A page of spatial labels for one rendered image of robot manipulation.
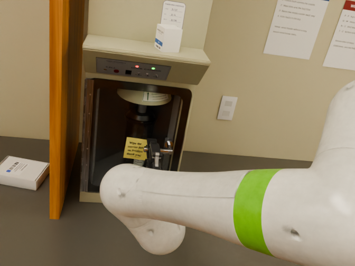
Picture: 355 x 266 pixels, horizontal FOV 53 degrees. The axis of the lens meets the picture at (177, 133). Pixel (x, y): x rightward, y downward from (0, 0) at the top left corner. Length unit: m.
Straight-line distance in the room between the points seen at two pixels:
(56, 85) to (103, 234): 0.48
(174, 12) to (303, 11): 0.71
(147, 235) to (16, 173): 0.71
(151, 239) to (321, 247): 0.42
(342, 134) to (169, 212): 0.28
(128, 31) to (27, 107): 0.73
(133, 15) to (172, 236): 0.57
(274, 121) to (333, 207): 1.32
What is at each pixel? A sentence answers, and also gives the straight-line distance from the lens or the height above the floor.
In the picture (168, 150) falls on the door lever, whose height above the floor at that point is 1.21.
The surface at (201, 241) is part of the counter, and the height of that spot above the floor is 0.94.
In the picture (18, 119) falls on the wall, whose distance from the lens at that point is 1.64.
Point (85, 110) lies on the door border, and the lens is 1.07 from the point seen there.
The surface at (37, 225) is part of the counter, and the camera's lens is 1.20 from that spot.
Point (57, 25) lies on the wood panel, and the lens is 0.93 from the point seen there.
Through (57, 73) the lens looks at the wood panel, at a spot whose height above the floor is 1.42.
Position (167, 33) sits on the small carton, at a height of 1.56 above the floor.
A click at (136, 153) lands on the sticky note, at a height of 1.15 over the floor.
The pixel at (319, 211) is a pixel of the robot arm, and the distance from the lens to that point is 0.42.
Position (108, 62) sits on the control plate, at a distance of 0.94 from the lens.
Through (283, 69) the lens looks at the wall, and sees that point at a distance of 1.62.
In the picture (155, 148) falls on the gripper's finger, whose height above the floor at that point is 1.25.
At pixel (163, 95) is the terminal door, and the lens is 1.05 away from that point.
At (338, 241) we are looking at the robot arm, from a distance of 0.42.
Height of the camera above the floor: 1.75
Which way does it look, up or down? 27 degrees down
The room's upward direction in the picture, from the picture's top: 11 degrees clockwise
